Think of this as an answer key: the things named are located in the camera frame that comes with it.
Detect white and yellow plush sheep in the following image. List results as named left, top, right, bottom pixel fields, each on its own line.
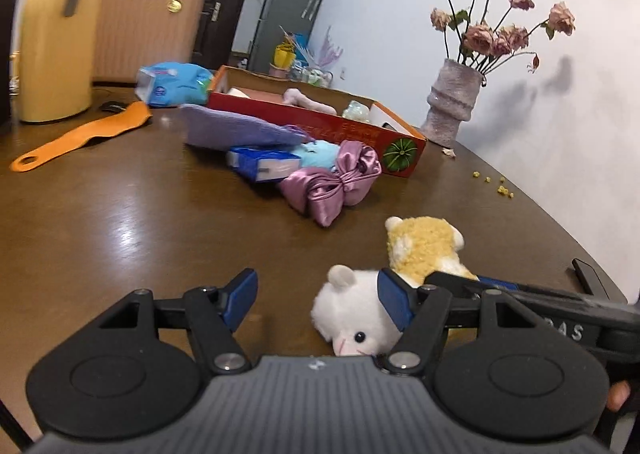
left=311, top=216, right=478, bottom=359

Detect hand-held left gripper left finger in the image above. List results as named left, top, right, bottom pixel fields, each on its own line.
left=89, top=268, right=259, bottom=376

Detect pink textured vase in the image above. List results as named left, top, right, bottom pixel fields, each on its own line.
left=420, top=59, right=487, bottom=147

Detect purple cloth pouch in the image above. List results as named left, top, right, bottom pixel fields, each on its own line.
left=179, top=104, right=311, bottom=152

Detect pink suitcase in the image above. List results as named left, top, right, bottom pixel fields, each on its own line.
left=92, top=0, right=206, bottom=85

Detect pink fluffy headband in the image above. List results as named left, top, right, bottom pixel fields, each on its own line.
left=282, top=88, right=338, bottom=115

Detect pink satin bow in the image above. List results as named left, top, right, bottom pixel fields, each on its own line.
left=280, top=140, right=382, bottom=227

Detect dried pink roses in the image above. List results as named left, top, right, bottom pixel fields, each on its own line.
left=417, top=0, right=576, bottom=77

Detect blue wet wipes pack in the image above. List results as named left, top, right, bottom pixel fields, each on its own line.
left=136, top=62, right=216, bottom=108

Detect person's right hand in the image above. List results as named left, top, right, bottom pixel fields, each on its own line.
left=606, top=380, right=633, bottom=412

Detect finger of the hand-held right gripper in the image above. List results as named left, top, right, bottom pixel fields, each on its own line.
left=427, top=271, right=591, bottom=317
left=571, top=258, right=628, bottom=304

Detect red cardboard box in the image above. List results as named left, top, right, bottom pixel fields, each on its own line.
left=206, top=65, right=428, bottom=180

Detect orange shoehorn strap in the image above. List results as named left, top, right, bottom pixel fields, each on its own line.
left=10, top=101, right=153, bottom=174

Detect clear squishy bag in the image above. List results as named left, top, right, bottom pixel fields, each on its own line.
left=342, top=100, right=373, bottom=122

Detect light blue plush toy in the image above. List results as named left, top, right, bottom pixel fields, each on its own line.
left=295, top=141, right=341, bottom=170

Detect yellow thermos jug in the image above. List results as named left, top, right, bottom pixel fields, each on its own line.
left=17, top=0, right=101, bottom=124

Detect white wire basket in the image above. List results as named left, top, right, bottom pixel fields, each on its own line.
left=292, top=61, right=333, bottom=87

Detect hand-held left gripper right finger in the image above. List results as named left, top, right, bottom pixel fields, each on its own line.
left=377, top=268, right=563, bottom=376

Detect blue tissue packet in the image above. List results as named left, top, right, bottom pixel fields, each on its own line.
left=227, top=146, right=301, bottom=183

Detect yellow flower crumbs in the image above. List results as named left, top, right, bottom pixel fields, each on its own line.
left=470, top=171, right=516, bottom=200

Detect grey refrigerator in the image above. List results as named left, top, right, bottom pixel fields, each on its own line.
left=248, top=0, right=331, bottom=72

